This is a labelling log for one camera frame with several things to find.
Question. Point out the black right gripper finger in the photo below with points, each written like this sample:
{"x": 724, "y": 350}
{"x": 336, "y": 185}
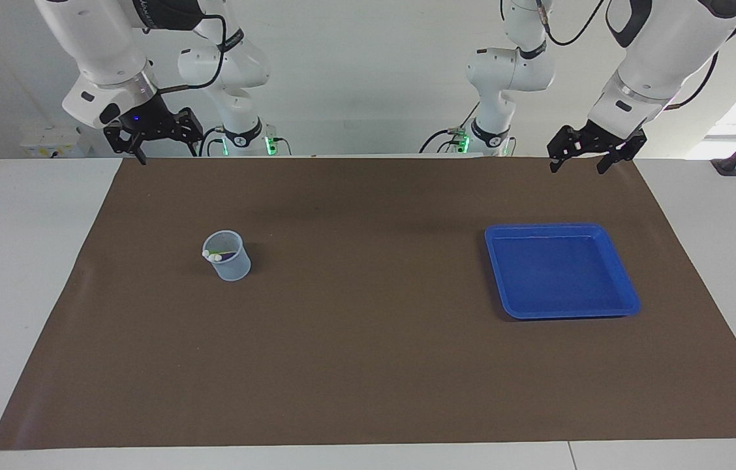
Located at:
{"x": 121, "y": 142}
{"x": 190, "y": 127}

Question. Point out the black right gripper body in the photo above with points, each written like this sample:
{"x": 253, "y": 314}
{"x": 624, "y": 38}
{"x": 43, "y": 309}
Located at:
{"x": 149, "y": 121}

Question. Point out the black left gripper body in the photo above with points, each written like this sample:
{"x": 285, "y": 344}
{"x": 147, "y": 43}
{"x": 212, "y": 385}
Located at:
{"x": 606, "y": 142}

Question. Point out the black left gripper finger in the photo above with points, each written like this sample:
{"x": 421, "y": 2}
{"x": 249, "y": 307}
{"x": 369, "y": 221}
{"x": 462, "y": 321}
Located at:
{"x": 632, "y": 147}
{"x": 567, "y": 142}

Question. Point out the green marker pen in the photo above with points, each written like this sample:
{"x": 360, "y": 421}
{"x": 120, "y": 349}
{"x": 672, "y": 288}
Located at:
{"x": 221, "y": 252}

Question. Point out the purple marker pen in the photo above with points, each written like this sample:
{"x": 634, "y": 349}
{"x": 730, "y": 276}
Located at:
{"x": 230, "y": 256}

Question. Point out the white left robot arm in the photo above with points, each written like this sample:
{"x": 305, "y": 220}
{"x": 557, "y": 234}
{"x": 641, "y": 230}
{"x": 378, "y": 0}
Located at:
{"x": 661, "y": 59}

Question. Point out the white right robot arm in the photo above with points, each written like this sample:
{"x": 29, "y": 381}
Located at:
{"x": 94, "y": 39}

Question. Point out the white power strip box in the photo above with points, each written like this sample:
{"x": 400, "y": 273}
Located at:
{"x": 48, "y": 143}

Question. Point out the blue plastic tray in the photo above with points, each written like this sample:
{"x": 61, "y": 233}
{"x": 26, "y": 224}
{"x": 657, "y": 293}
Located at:
{"x": 564, "y": 274}

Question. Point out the clear plastic measuring cup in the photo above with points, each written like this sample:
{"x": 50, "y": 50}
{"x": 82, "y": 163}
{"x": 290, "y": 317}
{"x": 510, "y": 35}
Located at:
{"x": 234, "y": 269}

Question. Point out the brown table mat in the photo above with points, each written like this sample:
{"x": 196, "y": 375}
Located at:
{"x": 368, "y": 365}

